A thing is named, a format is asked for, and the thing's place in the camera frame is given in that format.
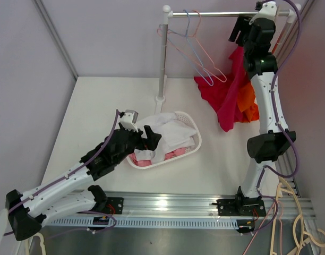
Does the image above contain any aluminium frame post left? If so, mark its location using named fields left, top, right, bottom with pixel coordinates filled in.
left=32, top=0, right=79, bottom=81

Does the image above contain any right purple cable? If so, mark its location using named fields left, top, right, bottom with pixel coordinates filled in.
left=259, top=0, right=303, bottom=236

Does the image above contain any beige hanger pile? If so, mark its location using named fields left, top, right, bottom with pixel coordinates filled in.
left=270, top=177, right=325, bottom=254

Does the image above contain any white t shirt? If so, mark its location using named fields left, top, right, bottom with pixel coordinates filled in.
left=136, top=112, right=196, bottom=163

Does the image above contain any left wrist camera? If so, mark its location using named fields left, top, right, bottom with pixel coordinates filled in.
left=119, top=109, right=139, bottom=132

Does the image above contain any white and silver clothes rack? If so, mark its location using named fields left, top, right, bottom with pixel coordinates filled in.
left=155, top=1, right=302, bottom=114

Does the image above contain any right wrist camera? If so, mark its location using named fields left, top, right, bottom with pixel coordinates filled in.
left=249, top=1, right=278, bottom=25

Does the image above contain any aluminium frame post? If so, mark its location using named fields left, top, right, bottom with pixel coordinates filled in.
left=32, top=0, right=79, bottom=81
left=272, top=1, right=317, bottom=77

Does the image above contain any pink wire hanger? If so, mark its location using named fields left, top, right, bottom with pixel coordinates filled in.
left=157, top=5, right=227, bottom=86

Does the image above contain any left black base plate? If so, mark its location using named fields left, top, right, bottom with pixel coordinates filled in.
left=90, top=197, right=124, bottom=215

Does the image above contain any beige hanger bottom left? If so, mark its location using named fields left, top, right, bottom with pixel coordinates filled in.
left=24, top=232, right=48, bottom=255

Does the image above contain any light blue wire hanger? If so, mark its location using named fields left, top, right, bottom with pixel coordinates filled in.
left=167, top=9, right=214, bottom=87

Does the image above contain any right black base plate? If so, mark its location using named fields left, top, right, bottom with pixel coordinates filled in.
left=212, top=197, right=267, bottom=217

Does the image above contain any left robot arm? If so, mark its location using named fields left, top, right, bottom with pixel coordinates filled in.
left=5, top=125, right=162, bottom=241

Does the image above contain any orange t shirt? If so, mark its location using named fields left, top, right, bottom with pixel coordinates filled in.
left=234, top=81, right=260, bottom=123

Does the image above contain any magenta t shirt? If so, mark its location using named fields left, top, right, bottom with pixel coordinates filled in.
left=194, top=46, right=250, bottom=132

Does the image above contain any aluminium frame post right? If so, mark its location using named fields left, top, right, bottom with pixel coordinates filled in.
left=272, top=1, right=317, bottom=77

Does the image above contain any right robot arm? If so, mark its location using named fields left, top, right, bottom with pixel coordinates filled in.
left=229, top=15, right=296, bottom=216

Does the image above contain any light pink t shirt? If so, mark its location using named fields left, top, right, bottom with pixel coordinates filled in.
left=130, top=148, right=186, bottom=167

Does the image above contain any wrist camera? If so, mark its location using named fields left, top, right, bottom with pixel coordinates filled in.
left=249, top=1, right=278, bottom=25
left=119, top=109, right=139, bottom=132

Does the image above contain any white slotted cable duct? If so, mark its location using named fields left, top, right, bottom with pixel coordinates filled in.
left=48, top=216, right=253, bottom=230

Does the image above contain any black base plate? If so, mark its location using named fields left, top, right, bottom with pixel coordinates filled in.
left=212, top=197, right=267, bottom=217
left=90, top=197, right=124, bottom=215

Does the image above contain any aluminium mounting rail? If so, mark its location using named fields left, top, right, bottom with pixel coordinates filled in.
left=105, top=191, right=316, bottom=219

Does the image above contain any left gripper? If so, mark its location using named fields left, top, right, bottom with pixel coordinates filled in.
left=114, top=122, right=160, bottom=165

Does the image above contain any white perforated plastic basket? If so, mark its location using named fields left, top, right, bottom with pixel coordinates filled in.
left=126, top=111, right=202, bottom=169

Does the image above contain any beige wooden hanger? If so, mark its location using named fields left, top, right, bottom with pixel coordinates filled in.
left=271, top=4, right=289, bottom=56

